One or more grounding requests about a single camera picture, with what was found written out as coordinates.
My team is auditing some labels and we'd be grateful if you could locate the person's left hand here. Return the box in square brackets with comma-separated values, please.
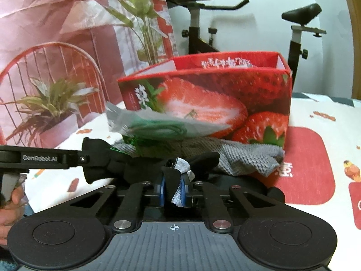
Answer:
[0, 185, 26, 248]

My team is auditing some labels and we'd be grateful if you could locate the black eye mask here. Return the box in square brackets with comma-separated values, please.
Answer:
[124, 152, 220, 207]

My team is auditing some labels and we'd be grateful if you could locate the black exercise bike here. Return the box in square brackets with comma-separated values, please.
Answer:
[167, 0, 326, 94]

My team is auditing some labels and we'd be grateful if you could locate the green tasselled sachet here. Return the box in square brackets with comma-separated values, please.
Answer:
[113, 120, 187, 157]

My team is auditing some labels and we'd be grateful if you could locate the red strawberry cardboard box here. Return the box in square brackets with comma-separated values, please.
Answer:
[118, 51, 292, 147]

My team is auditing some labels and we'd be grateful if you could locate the grey knitted cloth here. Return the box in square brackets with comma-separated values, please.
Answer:
[114, 137, 285, 177]

